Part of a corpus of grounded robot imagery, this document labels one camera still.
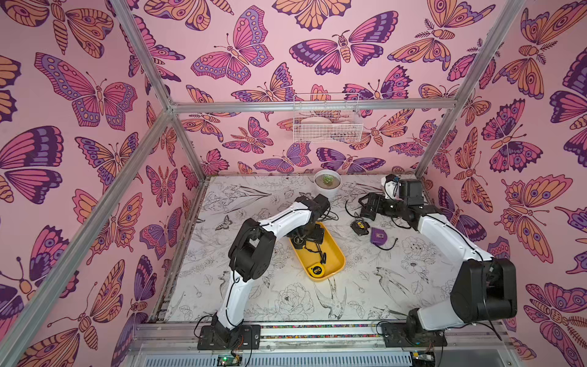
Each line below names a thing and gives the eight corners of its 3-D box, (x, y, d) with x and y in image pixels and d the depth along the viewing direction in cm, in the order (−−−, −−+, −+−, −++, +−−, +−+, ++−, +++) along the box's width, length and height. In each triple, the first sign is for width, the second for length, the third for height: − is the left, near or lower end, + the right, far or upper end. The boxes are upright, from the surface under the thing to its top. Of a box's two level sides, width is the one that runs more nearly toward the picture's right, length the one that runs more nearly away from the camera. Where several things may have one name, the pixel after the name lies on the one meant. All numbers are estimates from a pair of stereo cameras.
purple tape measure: (369, 242, 97) (371, 240, 95) (370, 230, 101) (372, 227, 99) (385, 246, 96) (386, 243, 94) (385, 233, 100) (387, 230, 98)
